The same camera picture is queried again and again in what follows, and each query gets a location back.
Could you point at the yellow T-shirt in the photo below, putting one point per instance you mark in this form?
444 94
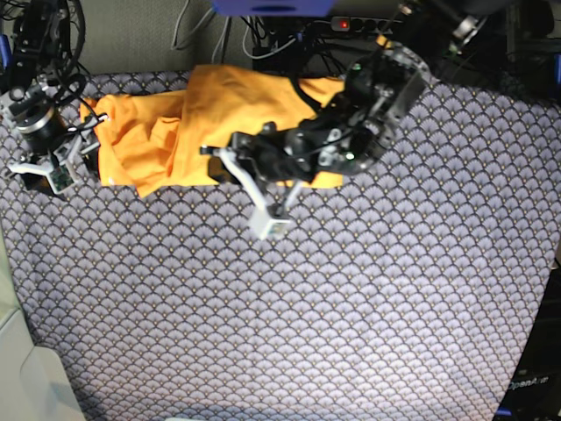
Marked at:
151 142

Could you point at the black power strip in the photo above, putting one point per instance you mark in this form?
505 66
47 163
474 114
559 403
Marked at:
367 26

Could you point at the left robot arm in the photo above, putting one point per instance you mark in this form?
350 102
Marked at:
382 85

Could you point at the black OpenArm box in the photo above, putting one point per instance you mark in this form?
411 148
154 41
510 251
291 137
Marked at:
534 391

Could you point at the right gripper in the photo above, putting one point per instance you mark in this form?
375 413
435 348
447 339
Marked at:
52 148

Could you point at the blue box overhead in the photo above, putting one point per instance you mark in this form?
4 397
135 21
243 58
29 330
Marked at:
273 8

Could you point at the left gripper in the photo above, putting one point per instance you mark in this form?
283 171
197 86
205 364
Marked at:
272 166

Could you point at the blue fan-patterned table cloth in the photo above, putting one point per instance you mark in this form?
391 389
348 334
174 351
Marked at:
407 294

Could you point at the white bin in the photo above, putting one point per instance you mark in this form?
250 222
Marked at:
34 384

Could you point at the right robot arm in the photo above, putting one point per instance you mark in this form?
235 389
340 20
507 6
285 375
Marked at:
45 47

